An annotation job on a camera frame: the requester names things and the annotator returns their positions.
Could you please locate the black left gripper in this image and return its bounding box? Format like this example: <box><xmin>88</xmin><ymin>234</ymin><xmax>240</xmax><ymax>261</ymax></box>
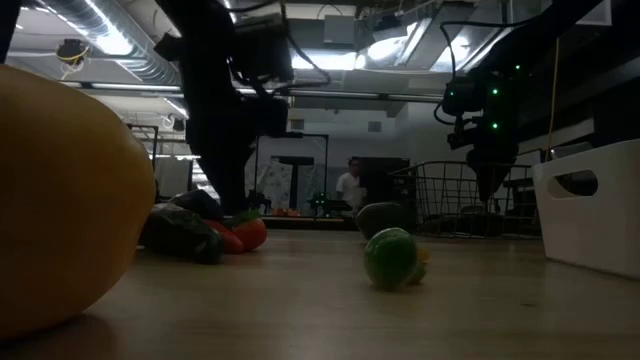
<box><xmin>182</xmin><ymin>94</ymin><xmax>290</xmax><ymax>217</ymax></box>

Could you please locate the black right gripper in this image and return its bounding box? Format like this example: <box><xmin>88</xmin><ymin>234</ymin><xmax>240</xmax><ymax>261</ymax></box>
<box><xmin>433</xmin><ymin>69</ymin><xmax>521</xmax><ymax>203</ymax></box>

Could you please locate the red toy tomato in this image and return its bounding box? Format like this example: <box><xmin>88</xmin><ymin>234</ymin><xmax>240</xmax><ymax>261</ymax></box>
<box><xmin>230</xmin><ymin>209</ymin><xmax>269</xmax><ymax>253</ymax></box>

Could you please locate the red chili pepper toy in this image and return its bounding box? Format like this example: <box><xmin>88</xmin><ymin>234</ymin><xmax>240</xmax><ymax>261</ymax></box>
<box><xmin>203</xmin><ymin>218</ymin><xmax>246</xmax><ymax>255</ymax></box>

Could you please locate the wire mesh basket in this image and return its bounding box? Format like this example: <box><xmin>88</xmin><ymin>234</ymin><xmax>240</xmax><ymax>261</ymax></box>
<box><xmin>388</xmin><ymin>159</ymin><xmax>545</xmax><ymax>239</ymax></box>

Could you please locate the dark green zucchini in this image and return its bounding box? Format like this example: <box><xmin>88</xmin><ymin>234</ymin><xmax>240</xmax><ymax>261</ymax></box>
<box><xmin>141</xmin><ymin>205</ymin><xmax>225</xmax><ymax>265</ymax></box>

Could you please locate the dark green avocado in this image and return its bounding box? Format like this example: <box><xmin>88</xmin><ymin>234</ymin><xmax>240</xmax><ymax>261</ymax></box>
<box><xmin>354</xmin><ymin>201</ymin><xmax>417</xmax><ymax>241</ymax></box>

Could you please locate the small green vegetable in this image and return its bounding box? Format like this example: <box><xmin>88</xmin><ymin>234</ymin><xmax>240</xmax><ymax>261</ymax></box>
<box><xmin>362</xmin><ymin>227</ymin><xmax>432</xmax><ymax>292</ymax></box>

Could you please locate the yellow lemon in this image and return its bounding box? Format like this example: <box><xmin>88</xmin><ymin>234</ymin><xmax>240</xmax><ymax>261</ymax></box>
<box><xmin>0</xmin><ymin>63</ymin><xmax>157</xmax><ymax>342</ymax></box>

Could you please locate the patterned grey curtain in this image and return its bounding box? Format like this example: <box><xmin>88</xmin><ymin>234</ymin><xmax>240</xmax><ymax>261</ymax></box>
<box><xmin>243</xmin><ymin>162</ymin><xmax>346</xmax><ymax>211</ymax></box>

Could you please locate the black T stand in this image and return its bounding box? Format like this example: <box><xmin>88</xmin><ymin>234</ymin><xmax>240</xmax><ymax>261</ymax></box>
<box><xmin>271</xmin><ymin>155</ymin><xmax>316</xmax><ymax>211</ymax></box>

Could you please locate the dark robot with green lights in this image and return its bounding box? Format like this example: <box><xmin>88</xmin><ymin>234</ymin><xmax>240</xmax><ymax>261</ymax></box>
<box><xmin>305</xmin><ymin>192</ymin><xmax>354</xmax><ymax>220</ymax></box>

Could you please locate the black cabinet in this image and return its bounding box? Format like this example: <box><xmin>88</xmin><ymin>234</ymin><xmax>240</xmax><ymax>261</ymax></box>
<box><xmin>357</xmin><ymin>156</ymin><xmax>412</xmax><ymax>206</ymax></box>

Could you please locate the white plastic bin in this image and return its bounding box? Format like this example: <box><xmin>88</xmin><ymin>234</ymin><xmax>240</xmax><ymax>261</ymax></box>
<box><xmin>531</xmin><ymin>138</ymin><xmax>640</xmax><ymax>280</ymax></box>

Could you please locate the person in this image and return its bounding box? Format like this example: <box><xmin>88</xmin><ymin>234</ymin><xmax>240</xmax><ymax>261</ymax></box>
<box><xmin>333</xmin><ymin>156</ymin><xmax>370</xmax><ymax>214</ymax></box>

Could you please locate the long tube light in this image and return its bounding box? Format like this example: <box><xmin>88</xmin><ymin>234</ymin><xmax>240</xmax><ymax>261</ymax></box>
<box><xmin>59</xmin><ymin>79</ymin><xmax>444</xmax><ymax>105</ymax></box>

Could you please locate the grey square box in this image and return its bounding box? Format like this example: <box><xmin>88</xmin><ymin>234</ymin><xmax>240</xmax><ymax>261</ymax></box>
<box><xmin>323</xmin><ymin>14</ymin><xmax>357</xmax><ymax>47</ymax></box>

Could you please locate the black frame stand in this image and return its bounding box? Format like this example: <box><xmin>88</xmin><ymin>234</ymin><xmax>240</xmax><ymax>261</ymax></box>
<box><xmin>253</xmin><ymin>131</ymin><xmax>330</xmax><ymax>216</ymax></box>

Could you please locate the silver ventilation duct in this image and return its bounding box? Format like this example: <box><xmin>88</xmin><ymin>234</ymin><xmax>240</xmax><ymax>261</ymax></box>
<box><xmin>37</xmin><ymin>0</ymin><xmax>184</xmax><ymax>86</ymax></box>

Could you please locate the yellow black cable reel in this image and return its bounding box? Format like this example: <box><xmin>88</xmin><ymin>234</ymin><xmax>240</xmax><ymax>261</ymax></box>
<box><xmin>54</xmin><ymin>38</ymin><xmax>91</xmax><ymax>81</ymax></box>

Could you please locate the black aluminium frame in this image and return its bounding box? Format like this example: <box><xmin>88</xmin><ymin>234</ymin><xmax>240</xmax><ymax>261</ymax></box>
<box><xmin>0</xmin><ymin>0</ymin><xmax>22</xmax><ymax>65</ymax></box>

